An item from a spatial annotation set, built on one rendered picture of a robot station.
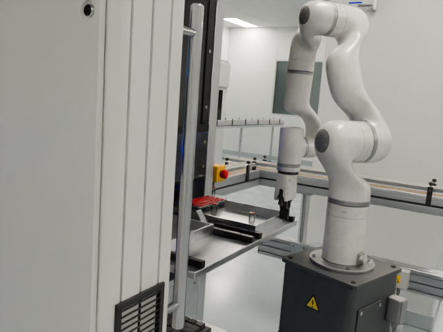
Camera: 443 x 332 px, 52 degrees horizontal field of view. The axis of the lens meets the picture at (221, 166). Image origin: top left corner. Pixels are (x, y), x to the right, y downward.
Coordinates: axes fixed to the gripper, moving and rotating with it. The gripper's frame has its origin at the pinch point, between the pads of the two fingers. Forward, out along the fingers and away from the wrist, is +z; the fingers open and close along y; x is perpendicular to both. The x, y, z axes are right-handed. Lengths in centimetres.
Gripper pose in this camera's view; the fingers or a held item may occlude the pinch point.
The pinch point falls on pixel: (284, 213)
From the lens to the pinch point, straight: 168.4
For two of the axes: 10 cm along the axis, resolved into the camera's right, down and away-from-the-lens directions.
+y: -5.1, 0.9, -8.5
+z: -0.7, 9.9, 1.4
